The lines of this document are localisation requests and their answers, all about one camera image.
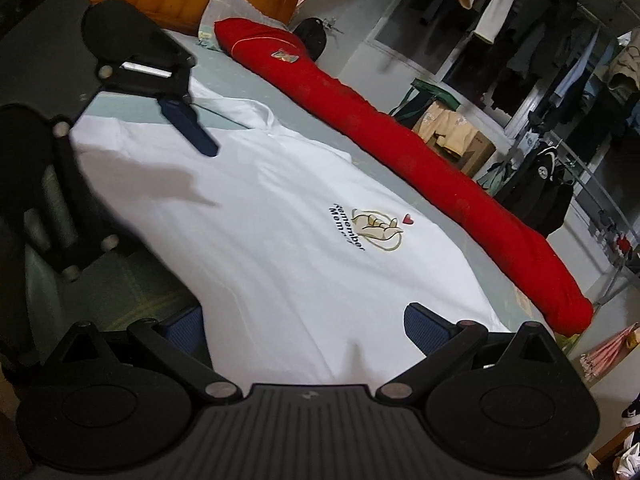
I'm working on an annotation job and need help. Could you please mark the wooden chair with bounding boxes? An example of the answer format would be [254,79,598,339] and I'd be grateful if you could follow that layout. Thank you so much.
[587,422,631,468]

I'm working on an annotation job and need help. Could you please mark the black jacket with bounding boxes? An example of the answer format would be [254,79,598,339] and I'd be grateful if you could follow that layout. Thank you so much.
[492,147,576,238]

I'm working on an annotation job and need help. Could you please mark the pile of light clothes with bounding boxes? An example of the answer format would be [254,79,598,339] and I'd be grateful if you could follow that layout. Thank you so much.
[607,442,640,480]

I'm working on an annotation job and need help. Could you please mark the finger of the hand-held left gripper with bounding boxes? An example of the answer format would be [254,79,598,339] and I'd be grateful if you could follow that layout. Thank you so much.
[47,117,136,283]
[97,52,221,158]

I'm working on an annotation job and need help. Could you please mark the white t-shirt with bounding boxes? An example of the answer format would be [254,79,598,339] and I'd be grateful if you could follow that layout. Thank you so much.
[70,80,511,383]

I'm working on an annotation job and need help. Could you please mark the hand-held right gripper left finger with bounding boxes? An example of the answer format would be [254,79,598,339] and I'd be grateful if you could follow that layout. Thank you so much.
[42,305,243,406]

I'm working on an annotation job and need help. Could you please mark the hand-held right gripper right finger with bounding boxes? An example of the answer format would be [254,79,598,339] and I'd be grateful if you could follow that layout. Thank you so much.
[375,302,568,405]

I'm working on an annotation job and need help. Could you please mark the beige hanging jacket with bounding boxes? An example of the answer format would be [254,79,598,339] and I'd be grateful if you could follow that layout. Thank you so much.
[602,30,640,96]

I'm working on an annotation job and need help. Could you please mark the navy star print garment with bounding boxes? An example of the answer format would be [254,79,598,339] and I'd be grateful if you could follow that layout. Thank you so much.
[620,390,640,423]

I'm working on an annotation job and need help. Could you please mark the row of dark hanging clothes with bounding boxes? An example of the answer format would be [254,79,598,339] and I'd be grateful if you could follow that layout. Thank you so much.
[405,0,640,161]

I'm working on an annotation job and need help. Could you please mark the beige clothes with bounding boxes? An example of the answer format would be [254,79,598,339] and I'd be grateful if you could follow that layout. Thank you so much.
[412,102,481,158]

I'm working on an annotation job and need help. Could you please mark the metal drying rack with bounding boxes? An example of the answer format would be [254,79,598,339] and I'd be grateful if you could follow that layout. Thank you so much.
[550,140,640,311]

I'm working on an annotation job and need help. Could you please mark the cream sweater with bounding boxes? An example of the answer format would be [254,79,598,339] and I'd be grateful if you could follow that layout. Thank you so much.
[456,0,531,46]

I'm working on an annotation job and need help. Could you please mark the cardboard box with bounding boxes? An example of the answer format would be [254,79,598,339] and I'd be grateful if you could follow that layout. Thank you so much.
[450,130,497,178]

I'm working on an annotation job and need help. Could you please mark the black backpack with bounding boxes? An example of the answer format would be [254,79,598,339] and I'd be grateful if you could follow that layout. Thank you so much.
[292,17,328,58]

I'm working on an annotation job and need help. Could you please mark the teal garment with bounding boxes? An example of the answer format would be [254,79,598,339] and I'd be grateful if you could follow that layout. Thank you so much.
[475,160,516,196]

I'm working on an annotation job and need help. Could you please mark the grey checked pillow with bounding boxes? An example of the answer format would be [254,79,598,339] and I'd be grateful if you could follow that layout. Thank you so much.
[197,0,291,53]

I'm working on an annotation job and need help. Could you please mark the red rolled quilt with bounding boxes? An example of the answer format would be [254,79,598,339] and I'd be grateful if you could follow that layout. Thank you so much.
[214,17,595,337]

